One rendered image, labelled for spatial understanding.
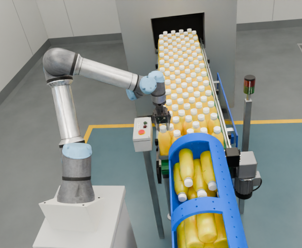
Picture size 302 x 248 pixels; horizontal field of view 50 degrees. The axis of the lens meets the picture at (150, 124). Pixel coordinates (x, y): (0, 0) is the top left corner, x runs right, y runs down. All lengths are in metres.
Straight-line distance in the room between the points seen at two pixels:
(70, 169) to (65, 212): 0.17
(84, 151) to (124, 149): 2.15
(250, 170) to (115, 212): 0.92
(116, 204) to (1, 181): 2.34
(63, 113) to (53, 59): 0.24
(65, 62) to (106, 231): 0.70
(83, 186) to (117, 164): 2.00
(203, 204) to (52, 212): 0.58
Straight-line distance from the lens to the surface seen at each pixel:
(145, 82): 1.39
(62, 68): 1.37
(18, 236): 3.08
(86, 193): 1.33
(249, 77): 1.97
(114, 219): 1.39
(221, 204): 1.30
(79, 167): 1.32
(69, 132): 1.46
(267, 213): 2.84
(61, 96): 1.47
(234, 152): 1.83
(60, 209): 1.32
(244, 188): 2.12
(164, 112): 1.66
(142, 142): 1.83
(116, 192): 1.49
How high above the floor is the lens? 2.24
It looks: 37 degrees down
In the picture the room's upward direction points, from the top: 9 degrees counter-clockwise
